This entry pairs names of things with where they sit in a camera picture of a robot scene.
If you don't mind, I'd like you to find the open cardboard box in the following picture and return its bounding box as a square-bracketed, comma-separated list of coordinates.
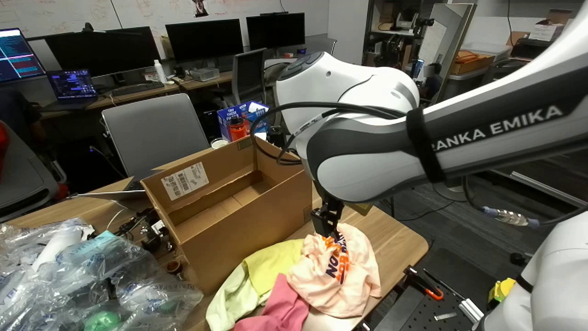
[141, 138, 312, 295]

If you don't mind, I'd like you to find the open laptop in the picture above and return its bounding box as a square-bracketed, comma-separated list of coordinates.
[47, 68, 97, 103]

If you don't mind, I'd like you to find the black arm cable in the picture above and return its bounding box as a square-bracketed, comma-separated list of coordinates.
[248, 102, 408, 168]

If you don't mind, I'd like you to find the peach printed cloth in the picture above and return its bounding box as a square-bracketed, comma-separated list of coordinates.
[286, 223, 380, 319]

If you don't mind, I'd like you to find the clear plastic bag pile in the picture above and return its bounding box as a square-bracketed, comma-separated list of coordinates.
[0, 219, 204, 331]

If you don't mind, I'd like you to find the grey office chair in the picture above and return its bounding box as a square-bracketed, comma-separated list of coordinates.
[101, 94, 209, 179]

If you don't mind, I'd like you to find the black monitor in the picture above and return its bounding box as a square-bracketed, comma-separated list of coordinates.
[165, 19, 242, 61]
[46, 28, 158, 76]
[246, 13, 305, 48]

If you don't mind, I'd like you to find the left black monitor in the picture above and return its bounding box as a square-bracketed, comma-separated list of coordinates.
[46, 28, 158, 76]

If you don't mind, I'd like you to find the blue snack box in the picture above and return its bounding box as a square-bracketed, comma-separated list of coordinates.
[216, 102, 268, 142]

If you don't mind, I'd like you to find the middle black monitor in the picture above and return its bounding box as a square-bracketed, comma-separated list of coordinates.
[165, 19, 242, 61]

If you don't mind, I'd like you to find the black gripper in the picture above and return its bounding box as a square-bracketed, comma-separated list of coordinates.
[310, 199, 343, 238]

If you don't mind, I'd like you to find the orange handled tool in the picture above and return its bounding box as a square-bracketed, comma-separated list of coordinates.
[406, 267, 444, 302]

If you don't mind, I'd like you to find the right black monitor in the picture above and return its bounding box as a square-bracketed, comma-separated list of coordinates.
[246, 13, 305, 48]

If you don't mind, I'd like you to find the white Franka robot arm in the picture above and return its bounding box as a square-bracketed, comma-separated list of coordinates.
[275, 4, 588, 236]

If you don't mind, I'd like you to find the lit blue monitor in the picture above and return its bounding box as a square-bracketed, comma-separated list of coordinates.
[0, 28, 46, 83]

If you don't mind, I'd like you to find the yellow-green cloth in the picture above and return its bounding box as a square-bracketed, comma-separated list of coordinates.
[205, 239, 303, 331]

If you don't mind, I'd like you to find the pink cloth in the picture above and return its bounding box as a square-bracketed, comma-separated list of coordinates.
[233, 274, 308, 331]

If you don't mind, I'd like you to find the red water bottle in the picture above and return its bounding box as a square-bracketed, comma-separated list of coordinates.
[228, 118, 248, 140]

